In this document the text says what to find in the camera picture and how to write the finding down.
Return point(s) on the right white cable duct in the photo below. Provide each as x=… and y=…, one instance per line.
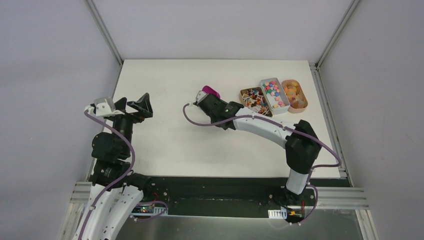
x=277, y=213

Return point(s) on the gold tin of lollipops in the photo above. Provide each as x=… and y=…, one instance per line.
x=254, y=99

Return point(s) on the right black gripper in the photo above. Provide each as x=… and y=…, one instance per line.
x=219, y=100

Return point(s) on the right aluminium frame post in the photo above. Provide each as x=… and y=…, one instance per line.
x=338, y=32

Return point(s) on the aluminium frame post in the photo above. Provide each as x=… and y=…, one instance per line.
x=338, y=32
x=103, y=29

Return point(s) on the right aluminium rail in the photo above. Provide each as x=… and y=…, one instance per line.
x=341, y=198

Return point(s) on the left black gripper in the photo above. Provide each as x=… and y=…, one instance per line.
x=129, y=110

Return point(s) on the aluminium rail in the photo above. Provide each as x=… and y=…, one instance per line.
x=341, y=198
x=81, y=192

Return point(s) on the white box of colourful candies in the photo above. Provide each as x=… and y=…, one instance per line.
x=275, y=96

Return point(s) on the left aluminium rail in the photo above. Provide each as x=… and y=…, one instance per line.
x=81, y=192

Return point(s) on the left aluminium frame post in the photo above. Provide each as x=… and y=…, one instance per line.
x=103, y=29

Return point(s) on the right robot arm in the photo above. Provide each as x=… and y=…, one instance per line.
x=297, y=139

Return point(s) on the orange tray of gummies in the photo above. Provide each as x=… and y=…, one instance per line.
x=295, y=95

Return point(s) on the magenta plastic scoop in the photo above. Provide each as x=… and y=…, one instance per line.
x=209, y=90

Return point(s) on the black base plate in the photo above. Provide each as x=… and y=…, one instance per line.
x=234, y=197

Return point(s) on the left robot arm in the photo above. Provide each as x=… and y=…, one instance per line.
x=115, y=189

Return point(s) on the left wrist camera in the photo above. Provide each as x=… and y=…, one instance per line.
x=103, y=107

